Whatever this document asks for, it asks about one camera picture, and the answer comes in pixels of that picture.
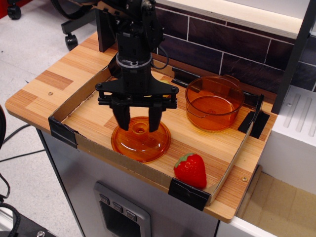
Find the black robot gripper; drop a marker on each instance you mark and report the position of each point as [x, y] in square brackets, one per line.
[135, 86]

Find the cardboard fence with black tape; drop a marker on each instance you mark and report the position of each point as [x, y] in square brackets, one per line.
[230, 156]

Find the grey oven control panel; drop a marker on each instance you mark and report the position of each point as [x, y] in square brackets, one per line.
[121, 217]

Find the orange transparent plastic pot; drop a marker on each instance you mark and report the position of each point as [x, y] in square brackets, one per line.
[213, 102]

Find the black office chair base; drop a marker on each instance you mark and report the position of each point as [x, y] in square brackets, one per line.
[71, 25]

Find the white toy sink unit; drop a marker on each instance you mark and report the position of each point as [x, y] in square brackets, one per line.
[290, 152]

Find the light wooden shelf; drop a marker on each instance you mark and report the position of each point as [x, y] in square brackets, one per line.
[262, 20]

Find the black caster wheel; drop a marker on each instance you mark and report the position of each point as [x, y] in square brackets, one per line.
[14, 12]

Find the black vertical post left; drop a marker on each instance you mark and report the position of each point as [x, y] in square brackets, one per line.
[105, 24]

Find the red toy strawberry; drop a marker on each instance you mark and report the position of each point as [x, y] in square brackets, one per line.
[190, 169]

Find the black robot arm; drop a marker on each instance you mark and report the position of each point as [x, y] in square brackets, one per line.
[134, 27]

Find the yellow toy potato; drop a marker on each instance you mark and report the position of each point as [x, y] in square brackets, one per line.
[166, 82]

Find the black vertical post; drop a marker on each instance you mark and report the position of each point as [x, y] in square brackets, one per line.
[105, 24]
[296, 54]

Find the black vertical post right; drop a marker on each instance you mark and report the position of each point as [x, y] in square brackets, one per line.
[296, 54]

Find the orange transparent pot lid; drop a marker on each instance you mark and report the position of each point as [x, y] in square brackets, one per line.
[139, 143]

